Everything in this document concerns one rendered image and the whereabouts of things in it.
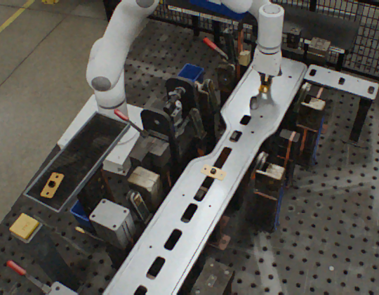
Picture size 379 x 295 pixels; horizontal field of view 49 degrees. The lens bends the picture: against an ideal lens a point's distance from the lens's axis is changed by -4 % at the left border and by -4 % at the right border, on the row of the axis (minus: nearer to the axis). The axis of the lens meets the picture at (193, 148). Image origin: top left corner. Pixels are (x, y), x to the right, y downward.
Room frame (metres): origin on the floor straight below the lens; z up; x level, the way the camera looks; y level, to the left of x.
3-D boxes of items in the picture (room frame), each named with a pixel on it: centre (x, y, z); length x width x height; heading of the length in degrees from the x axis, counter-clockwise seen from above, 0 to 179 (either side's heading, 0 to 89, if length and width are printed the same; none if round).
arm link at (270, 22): (1.24, -0.31, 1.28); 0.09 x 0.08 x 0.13; 179
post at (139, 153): (0.87, 0.17, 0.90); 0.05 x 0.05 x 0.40; 58
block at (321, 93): (1.20, -0.50, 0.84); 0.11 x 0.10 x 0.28; 58
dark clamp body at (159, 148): (0.92, 0.13, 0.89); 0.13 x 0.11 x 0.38; 58
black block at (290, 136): (0.98, -0.35, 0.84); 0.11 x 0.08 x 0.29; 58
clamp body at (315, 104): (1.07, -0.45, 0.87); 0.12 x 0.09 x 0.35; 58
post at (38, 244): (0.60, 0.49, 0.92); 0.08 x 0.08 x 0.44; 58
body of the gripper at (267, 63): (1.23, -0.31, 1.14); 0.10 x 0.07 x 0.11; 58
